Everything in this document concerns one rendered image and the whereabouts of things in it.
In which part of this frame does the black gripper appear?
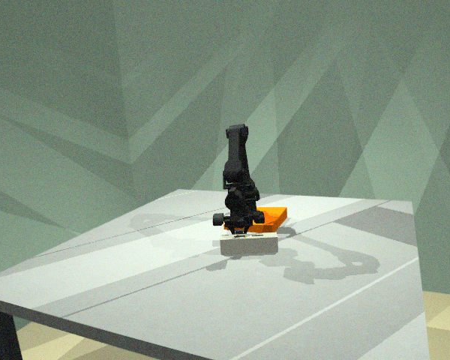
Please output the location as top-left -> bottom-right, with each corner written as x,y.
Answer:
212,201 -> 265,235

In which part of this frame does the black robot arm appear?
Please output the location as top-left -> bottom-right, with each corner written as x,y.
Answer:
223,124 -> 260,229

